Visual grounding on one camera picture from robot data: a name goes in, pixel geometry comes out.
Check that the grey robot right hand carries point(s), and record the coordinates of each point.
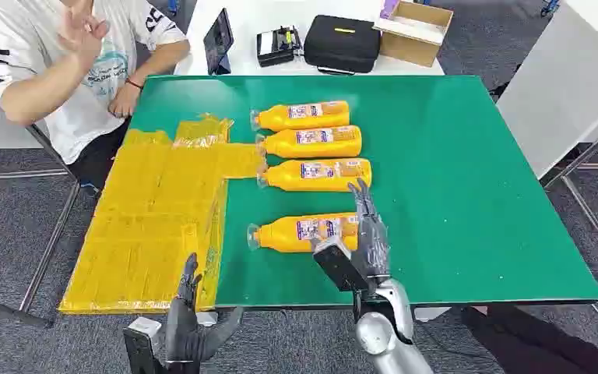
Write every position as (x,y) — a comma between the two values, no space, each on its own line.
(374,248)

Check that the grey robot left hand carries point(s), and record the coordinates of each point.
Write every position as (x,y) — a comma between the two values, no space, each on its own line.
(183,335)

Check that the orange drink bottle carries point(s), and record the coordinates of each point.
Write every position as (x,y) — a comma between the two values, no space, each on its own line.
(288,176)
(278,117)
(283,144)
(278,235)

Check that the green mat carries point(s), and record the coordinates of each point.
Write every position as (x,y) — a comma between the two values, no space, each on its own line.
(459,180)

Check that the yellow sheet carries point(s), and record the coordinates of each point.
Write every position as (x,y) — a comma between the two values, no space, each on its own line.
(149,217)

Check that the metal table legs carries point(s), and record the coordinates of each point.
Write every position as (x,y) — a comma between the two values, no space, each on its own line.
(51,242)
(588,211)

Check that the cardboard box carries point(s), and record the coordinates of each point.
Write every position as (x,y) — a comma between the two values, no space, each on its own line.
(407,51)

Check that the black carry case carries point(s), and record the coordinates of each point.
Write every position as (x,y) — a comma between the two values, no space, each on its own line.
(340,44)

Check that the black label printer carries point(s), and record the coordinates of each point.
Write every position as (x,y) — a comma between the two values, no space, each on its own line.
(278,49)

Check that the person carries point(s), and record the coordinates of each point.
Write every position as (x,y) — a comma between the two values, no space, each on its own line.
(72,129)

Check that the purple packet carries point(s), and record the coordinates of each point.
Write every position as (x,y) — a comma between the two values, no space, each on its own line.
(389,8)

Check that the person's left hand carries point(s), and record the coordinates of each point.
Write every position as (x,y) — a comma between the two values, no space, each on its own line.
(123,100)

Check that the person's hand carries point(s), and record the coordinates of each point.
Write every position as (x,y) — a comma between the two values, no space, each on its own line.
(80,36)
(123,100)

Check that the black tablet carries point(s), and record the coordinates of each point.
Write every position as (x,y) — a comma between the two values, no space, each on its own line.
(218,41)

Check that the white table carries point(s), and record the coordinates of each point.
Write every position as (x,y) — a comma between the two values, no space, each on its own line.
(257,13)

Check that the person's right hand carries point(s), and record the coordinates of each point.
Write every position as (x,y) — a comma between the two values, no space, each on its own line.
(80,36)

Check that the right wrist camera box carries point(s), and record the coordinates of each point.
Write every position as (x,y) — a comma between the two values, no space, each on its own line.
(337,268)

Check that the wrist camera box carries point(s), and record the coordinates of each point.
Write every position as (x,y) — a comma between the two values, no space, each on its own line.
(337,268)
(141,346)

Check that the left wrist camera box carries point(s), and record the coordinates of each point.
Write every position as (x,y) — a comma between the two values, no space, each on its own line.
(141,346)

